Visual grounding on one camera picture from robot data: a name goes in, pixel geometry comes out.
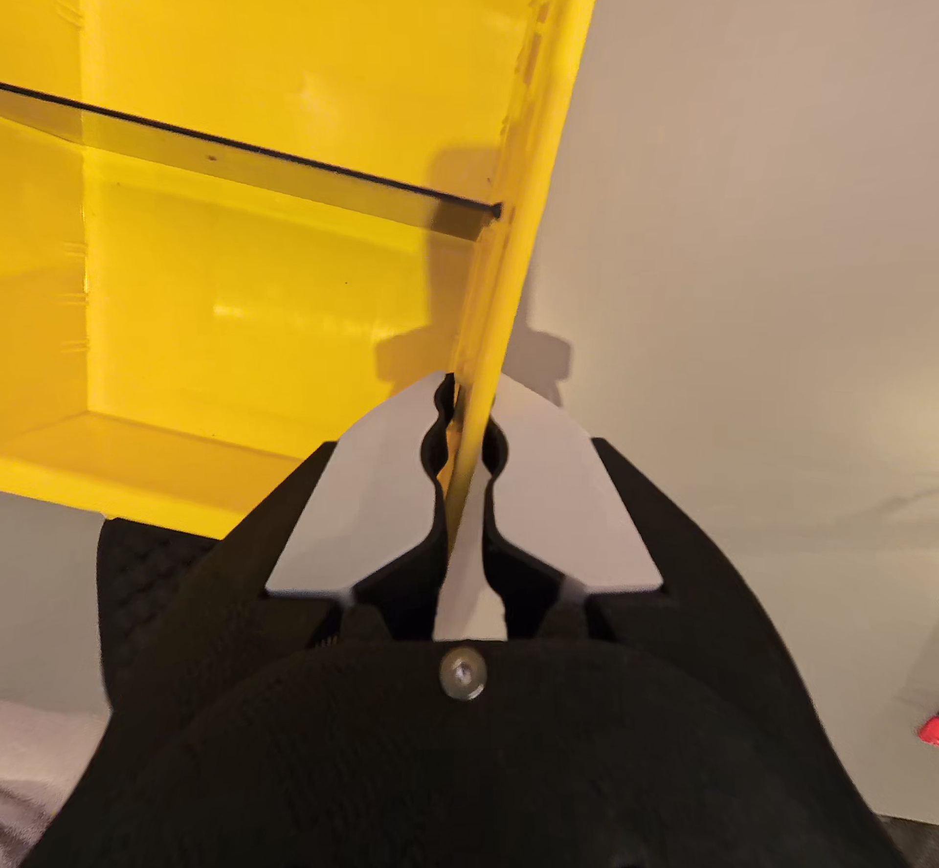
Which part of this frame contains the yellow plastic bin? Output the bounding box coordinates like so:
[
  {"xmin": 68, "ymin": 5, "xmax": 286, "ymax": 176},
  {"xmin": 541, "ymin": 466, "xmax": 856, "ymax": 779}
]
[{"xmin": 0, "ymin": 0, "xmax": 616, "ymax": 540}]

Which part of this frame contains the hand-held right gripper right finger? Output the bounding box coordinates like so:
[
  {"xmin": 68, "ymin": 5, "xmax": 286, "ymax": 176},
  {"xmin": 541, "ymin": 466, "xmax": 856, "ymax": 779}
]
[{"xmin": 484, "ymin": 377, "xmax": 665, "ymax": 596}]

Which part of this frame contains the black textured pad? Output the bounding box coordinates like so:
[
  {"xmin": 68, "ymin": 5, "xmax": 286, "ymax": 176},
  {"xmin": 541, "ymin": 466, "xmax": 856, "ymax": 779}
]
[{"xmin": 97, "ymin": 516, "xmax": 223, "ymax": 709}]

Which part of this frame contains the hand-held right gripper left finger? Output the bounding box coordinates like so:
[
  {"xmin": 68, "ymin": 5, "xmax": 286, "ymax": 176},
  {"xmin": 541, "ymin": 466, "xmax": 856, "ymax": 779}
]
[{"xmin": 264, "ymin": 371, "xmax": 448, "ymax": 599}]

